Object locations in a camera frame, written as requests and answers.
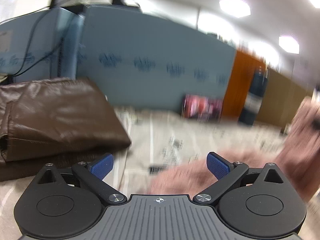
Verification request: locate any pink knitted sweater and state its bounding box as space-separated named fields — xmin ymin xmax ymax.
xmin=148 ymin=98 xmax=319 ymax=202

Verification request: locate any brown leather jacket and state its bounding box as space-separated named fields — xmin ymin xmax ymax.
xmin=1 ymin=78 xmax=131 ymax=181

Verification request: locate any grey printed bed sheet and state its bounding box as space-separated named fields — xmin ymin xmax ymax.
xmin=0 ymin=104 xmax=320 ymax=240

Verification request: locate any dark teal vacuum bottle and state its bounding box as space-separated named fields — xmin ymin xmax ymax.
xmin=238 ymin=66 xmax=268 ymax=126

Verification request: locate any brown cardboard box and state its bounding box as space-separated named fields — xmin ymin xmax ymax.
xmin=256 ymin=69 xmax=313 ymax=129

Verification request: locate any orange board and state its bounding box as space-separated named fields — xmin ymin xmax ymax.
xmin=221 ymin=50 xmax=266 ymax=120

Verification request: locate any blue-grey foam board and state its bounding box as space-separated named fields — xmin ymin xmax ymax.
xmin=77 ymin=5 xmax=235 ymax=112

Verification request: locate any blue-grey box behind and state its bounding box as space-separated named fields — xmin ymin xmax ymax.
xmin=1 ymin=8 xmax=84 ymax=82

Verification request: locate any black cable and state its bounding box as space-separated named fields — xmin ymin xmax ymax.
xmin=0 ymin=0 xmax=73 ymax=81

